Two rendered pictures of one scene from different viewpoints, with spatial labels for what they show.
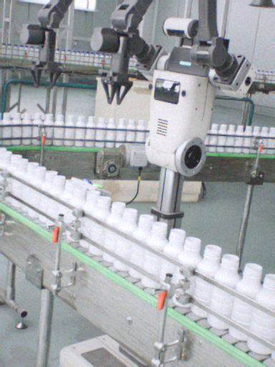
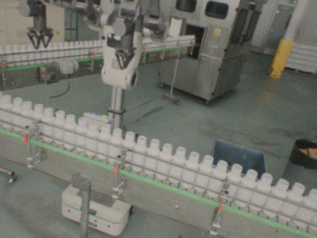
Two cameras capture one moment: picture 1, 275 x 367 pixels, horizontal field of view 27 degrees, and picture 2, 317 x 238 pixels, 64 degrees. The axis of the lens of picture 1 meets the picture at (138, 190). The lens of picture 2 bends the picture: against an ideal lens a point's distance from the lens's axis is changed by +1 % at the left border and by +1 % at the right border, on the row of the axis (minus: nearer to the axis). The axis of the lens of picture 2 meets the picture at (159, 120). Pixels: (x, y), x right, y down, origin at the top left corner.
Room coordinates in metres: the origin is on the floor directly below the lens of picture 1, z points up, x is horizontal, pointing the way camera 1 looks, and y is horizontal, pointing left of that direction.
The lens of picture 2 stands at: (0.75, 0.61, 1.74)
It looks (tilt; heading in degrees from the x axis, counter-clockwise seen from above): 27 degrees down; 323
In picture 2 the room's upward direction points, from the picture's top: 11 degrees clockwise
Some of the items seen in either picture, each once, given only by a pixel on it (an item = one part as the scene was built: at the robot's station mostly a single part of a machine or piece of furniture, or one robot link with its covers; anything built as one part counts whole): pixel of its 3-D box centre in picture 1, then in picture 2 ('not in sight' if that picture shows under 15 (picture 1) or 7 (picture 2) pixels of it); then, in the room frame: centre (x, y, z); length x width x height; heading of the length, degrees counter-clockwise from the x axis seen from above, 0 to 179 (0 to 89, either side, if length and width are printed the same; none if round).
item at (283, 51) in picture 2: not in sight; (280, 58); (5.22, -6.79, 0.55); 0.40 x 0.40 x 1.10; 41
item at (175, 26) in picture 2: not in sight; (175, 27); (4.72, -2.31, 1.22); 0.23 x 0.04 x 0.32; 23
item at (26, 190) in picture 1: (31, 187); (60, 127); (1.86, 0.36, 1.08); 0.06 x 0.06 x 0.17
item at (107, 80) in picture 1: (114, 89); (124, 59); (1.77, 0.11, 1.45); 0.07 x 0.07 x 0.09; 41
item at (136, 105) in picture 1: (148, 140); (28, 38); (6.03, -0.05, 0.59); 1.10 x 0.62 x 1.18; 113
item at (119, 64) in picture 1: (119, 66); (126, 42); (1.77, 0.10, 1.52); 0.10 x 0.07 x 0.07; 131
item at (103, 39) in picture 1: (113, 32); (126, 20); (1.74, 0.13, 1.61); 0.12 x 0.09 x 0.12; 132
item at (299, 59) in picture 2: not in sight; (298, 55); (5.85, -8.89, 0.50); 1.24 x 1.03 x 1.00; 44
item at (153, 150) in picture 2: (115, 232); (152, 156); (1.50, 0.05, 1.08); 0.06 x 0.06 x 0.17
